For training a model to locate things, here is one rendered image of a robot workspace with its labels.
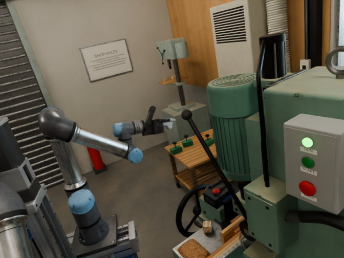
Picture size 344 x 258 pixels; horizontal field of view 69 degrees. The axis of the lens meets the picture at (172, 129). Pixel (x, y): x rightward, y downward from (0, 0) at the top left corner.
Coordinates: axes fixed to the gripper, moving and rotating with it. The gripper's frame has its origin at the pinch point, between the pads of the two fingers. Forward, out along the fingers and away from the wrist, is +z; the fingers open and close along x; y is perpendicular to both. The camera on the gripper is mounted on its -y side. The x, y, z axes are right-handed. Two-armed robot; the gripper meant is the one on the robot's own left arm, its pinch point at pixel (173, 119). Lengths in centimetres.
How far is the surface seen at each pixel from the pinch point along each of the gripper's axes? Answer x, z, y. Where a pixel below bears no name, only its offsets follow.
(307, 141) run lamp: 104, -22, 15
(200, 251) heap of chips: 50, -19, 53
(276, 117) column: 93, -17, 10
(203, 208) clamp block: 32, -6, 45
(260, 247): 77, -14, 45
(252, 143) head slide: 79, -12, 16
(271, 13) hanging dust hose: -6, 99, -73
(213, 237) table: 45, -11, 52
